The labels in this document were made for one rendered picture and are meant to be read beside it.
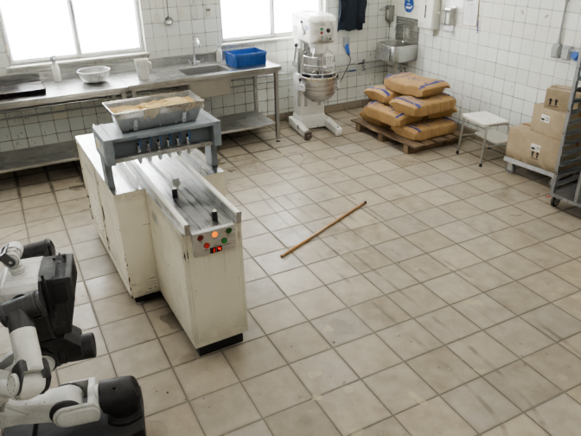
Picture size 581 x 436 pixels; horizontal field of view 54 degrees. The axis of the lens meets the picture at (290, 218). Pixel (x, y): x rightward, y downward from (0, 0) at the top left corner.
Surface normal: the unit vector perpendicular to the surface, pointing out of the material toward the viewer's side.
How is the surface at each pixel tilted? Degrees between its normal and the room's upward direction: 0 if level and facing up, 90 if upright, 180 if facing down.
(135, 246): 90
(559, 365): 0
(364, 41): 90
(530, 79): 90
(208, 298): 90
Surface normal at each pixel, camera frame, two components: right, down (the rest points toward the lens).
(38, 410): 0.28, 0.43
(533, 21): -0.89, 0.22
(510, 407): -0.02, -0.89
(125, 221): 0.48, 0.39
